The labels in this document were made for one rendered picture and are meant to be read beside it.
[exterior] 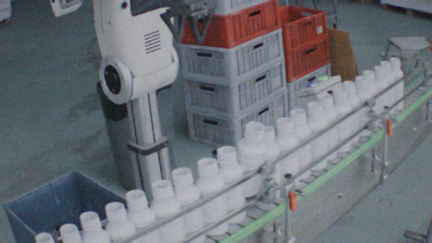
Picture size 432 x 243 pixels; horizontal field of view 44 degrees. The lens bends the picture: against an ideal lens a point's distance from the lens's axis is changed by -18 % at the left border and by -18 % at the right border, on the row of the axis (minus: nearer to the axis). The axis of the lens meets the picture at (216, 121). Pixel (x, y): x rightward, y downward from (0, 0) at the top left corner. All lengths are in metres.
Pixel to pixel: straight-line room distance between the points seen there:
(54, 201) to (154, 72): 0.51
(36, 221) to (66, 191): 0.15
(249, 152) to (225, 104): 2.63
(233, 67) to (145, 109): 1.92
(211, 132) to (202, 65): 0.44
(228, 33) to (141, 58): 1.96
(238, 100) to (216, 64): 0.26
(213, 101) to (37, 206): 2.41
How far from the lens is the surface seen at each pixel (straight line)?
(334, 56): 4.96
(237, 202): 1.30
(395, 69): 1.85
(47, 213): 1.77
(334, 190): 1.56
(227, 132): 3.98
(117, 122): 3.42
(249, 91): 3.98
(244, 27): 3.86
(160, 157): 1.99
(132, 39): 1.78
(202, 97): 4.01
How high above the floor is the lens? 1.70
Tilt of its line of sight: 22 degrees down
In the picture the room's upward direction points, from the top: 6 degrees counter-clockwise
